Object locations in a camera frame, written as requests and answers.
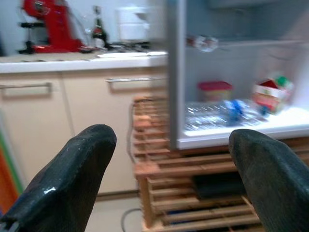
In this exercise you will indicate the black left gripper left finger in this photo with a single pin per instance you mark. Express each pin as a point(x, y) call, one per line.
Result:
point(65, 181)

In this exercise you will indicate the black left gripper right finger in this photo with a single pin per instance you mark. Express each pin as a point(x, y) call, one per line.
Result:
point(272, 183)

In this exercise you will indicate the fridge shelf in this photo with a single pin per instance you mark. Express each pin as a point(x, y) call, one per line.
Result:
point(253, 43)

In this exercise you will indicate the grey mini fridge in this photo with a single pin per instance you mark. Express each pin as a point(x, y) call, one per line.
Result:
point(176, 72)

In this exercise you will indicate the orange flat board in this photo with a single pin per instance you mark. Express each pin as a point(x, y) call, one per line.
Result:
point(6, 183)

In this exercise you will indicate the beige kitchen cabinet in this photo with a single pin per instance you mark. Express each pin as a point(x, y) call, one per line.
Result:
point(84, 116)

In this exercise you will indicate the red white drink carton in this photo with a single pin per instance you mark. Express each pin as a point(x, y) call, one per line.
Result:
point(268, 96)

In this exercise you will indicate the clear water bottle blue label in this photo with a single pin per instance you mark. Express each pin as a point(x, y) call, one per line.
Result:
point(217, 116)

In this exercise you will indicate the wooden slatted rack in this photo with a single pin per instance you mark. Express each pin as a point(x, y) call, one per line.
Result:
point(183, 166)

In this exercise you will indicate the red lidded tub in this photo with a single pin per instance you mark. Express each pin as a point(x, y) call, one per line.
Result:
point(214, 93)

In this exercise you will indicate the white kitchen countertop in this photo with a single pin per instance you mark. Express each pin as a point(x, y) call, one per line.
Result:
point(72, 65)

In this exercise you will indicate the black gas hob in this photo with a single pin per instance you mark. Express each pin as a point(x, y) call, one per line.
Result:
point(130, 46)

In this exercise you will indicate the dark glass bottle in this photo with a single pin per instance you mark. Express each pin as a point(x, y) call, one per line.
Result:
point(97, 31)

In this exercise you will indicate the red espresso machine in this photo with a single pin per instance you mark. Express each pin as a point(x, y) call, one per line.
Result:
point(58, 26)

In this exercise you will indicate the clear plastic container red end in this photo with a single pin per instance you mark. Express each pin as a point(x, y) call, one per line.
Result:
point(205, 43)

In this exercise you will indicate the white kitchen appliance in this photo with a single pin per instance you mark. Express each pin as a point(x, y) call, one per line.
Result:
point(131, 24)

